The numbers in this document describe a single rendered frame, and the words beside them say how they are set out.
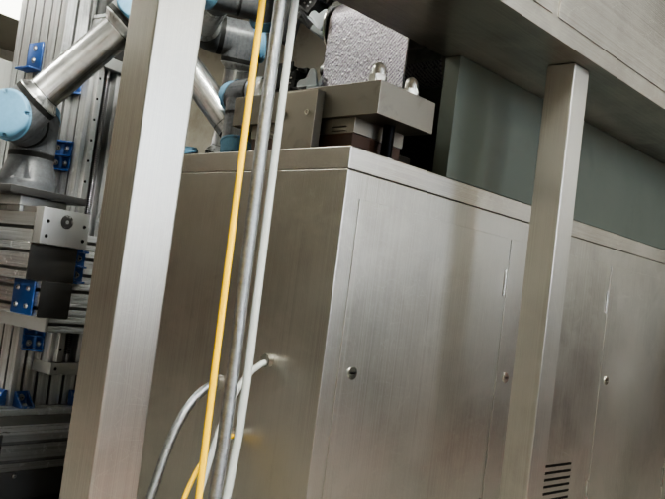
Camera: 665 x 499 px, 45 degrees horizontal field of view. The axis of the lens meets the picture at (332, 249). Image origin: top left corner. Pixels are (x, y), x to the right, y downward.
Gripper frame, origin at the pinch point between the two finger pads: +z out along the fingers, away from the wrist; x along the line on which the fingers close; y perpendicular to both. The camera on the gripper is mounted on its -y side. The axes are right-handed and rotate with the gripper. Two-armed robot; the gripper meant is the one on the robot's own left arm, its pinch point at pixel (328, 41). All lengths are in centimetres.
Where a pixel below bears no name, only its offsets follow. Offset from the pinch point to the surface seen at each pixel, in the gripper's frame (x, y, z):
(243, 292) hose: -60, -11, 80
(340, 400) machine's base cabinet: -26, -32, 80
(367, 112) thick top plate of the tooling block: -25, 5, 46
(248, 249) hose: -60, -7, 76
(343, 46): -5.0, 3.4, 10.6
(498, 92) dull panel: 10.9, 16.5, 39.4
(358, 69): -5.0, 2.4, 18.5
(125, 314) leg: -80, -11, 86
